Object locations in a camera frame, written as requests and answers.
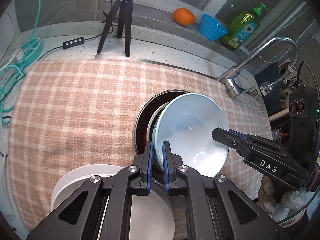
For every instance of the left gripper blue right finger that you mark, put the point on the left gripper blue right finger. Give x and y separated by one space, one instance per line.
166 160

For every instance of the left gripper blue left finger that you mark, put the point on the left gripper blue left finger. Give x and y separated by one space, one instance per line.
149 160

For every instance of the large stainless steel bowl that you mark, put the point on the large stainless steel bowl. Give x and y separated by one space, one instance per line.
146 118

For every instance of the light blue ceramic bowl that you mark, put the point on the light blue ceramic bowl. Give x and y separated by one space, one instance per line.
187 123

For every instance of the red steel bowl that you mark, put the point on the red steel bowl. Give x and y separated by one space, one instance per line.
156 122

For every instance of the right gloved hand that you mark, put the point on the right gloved hand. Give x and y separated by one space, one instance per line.
277 201

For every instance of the plaid pink table cloth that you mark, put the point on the plaid pink table cloth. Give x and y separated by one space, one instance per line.
70 114

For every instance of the black inline light remote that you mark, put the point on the black inline light remote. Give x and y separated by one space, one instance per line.
73 42

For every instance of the green dish soap bottle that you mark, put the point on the green dish soap bottle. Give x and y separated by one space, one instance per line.
242 27

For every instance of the blue silicone cup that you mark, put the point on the blue silicone cup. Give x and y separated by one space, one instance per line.
210 28

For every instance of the orange tangerine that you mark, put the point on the orange tangerine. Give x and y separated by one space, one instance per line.
183 17

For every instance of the black mini tripod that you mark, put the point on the black mini tripod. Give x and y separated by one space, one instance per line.
124 9

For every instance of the teal power strip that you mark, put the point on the teal power strip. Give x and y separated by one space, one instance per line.
30 51

